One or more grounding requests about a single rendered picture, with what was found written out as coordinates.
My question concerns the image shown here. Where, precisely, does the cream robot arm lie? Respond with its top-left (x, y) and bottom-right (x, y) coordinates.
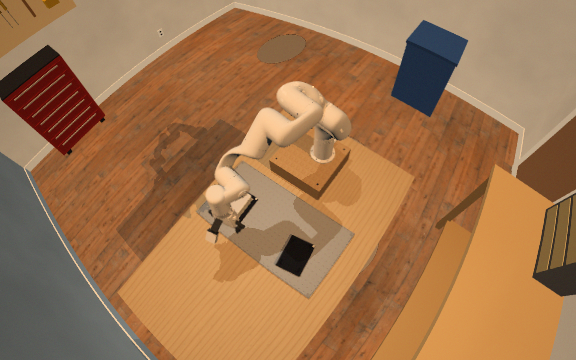
top-left (205, 81), bottom-right (352, 244)

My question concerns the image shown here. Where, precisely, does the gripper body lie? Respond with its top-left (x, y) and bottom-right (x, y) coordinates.
top-left (212, 208), bottom-right (240, 228)

